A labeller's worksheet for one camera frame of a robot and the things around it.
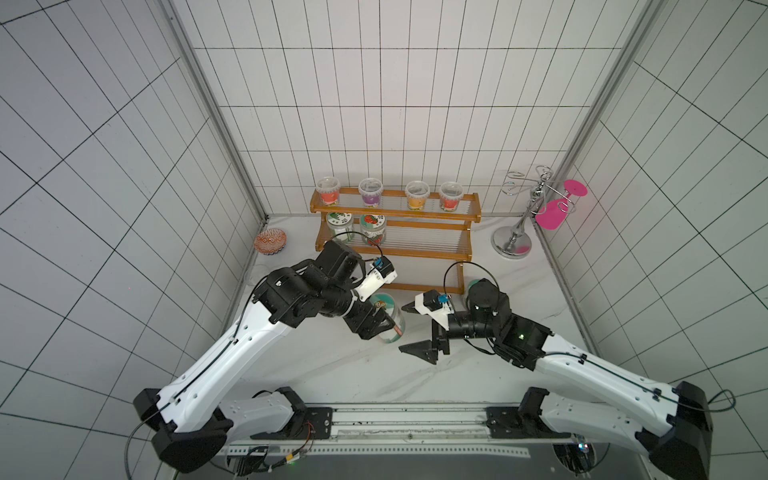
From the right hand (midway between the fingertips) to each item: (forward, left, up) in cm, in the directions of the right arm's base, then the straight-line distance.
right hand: (397, 332), depth 64 cm
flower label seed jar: (+26, -24, -19) cm, 40 cm away
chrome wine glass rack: (+48, -41, -24) cm, 67 cm away
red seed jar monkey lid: (0, 0, 0) cm, 1 cm away
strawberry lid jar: (+32, +8, -1) cm, 33 cm away
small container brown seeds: (+35, -4, +10) cm, 36 cm away
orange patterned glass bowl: (+42, +50, -22) cm, 68 cm away
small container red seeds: (+35, +20, +10) cm, 41 cm away
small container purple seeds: (+35, +9, +10) cm, 38 cm away
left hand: (+2, +6, +2) cm, 6 cm away
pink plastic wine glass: (+45, -49, -7) cm, 67 cm away
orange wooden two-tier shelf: (+37, +3, -8) cm, 38 cm away
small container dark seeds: (+35, -13, +10) cm, 38 cm away
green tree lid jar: (+33, +19, -1) cm, 38 cm away
